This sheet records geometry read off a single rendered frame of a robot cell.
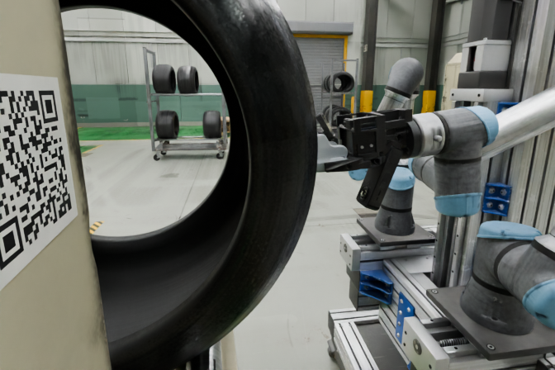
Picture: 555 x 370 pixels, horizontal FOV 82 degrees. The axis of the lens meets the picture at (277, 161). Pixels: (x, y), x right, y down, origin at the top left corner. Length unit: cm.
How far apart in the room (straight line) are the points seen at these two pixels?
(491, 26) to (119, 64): 1155
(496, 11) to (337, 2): 1148
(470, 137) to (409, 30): 1282
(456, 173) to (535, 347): 46
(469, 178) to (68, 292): 58
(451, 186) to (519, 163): 44
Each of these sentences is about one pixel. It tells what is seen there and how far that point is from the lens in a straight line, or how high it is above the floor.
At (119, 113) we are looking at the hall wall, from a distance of 1206.
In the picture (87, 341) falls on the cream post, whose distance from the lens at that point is 24.
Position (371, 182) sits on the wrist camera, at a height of 110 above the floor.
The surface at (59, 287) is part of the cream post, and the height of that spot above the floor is 116.
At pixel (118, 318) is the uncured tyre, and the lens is 59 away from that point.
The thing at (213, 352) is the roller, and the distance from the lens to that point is 49.
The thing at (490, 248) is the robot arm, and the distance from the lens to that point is 88.
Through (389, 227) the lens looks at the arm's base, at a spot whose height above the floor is 74.
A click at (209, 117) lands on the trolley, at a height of 76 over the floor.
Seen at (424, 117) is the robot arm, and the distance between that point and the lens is 58.
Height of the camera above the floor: 125
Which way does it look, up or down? 13 degrees down
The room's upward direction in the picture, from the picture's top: straight up
